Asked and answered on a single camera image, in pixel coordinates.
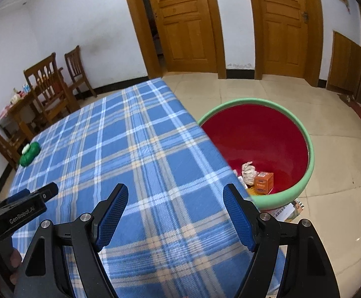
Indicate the wooden chair near table front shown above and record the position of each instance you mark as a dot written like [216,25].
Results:
[49,89]

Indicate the wooden dining table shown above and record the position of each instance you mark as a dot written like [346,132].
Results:
[32,111]

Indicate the orange cardboard box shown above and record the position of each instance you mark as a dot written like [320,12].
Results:
[263,182]

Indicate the wooden chair against wall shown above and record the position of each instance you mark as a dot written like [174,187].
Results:
[76,71]

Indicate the yellow foam net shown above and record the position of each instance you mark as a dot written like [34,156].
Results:
[252,192]

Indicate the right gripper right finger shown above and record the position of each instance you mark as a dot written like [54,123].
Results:
[307,269]

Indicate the green clover-shaped container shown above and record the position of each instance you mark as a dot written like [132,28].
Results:
[29,153]

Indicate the red bin with green rim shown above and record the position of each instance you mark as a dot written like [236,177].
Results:
[269,136]

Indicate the cream paper ball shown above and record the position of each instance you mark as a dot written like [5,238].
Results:
[249,173]

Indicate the wooden chair at left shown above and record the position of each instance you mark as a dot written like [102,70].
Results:
[9,153]

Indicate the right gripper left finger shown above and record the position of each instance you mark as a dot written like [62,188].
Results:
[44,271]

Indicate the wooden door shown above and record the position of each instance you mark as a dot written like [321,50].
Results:
[190,36]
[288,38]

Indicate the blue plaid tablecloth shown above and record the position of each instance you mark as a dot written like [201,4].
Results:
[175,237]

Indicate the right wooden door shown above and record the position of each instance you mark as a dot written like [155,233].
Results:
[288,38]

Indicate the person's left hand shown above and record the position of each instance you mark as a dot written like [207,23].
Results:
[9,266]

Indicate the left wooden door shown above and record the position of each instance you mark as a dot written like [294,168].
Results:
[190,36]

